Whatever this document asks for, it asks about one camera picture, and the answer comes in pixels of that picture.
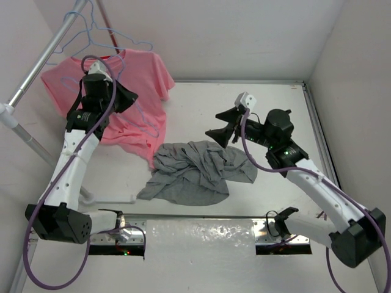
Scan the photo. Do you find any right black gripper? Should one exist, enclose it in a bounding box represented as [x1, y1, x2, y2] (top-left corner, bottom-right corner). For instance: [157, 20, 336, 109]
[206, 106, 275, 149]

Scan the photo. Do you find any blue wire hanger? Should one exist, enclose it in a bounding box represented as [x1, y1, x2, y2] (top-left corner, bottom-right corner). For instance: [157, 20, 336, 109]
[45, 0, 153, 67]
[60, 55, 159, 138]

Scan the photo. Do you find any grey t shirt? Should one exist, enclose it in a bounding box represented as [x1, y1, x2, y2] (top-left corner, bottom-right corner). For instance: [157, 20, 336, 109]
[137, 140, 258, 206]

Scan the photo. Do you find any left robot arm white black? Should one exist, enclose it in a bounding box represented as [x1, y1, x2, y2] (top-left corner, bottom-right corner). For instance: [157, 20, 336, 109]
[25, 73, 138, 244]

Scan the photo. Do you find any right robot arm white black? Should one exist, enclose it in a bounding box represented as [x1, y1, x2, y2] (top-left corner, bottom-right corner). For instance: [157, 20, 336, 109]
[205, 106, 386, 268]

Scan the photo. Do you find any pink t shirt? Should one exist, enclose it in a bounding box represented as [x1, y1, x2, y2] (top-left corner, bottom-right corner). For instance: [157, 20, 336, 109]
[40, 49, 175, 166]

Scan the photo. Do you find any silver clothes rack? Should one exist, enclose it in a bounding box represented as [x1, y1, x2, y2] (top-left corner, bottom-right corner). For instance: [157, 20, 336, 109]
[0, 0, 137, 204]

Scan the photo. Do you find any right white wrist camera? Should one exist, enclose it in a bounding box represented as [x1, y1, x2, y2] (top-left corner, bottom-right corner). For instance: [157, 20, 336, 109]
[234, 92, 257, 111]

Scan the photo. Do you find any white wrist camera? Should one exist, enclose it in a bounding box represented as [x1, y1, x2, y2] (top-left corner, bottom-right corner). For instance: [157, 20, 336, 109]
[87, 60, 112, 82]
[234, 92, 257, 111]

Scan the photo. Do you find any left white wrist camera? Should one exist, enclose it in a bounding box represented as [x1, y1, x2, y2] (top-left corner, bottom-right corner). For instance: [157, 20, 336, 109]
[87, 60, 112, 82]

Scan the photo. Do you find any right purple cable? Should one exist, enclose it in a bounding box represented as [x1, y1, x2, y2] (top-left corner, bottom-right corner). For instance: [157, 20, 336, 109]
[239, 108, 389, 293]

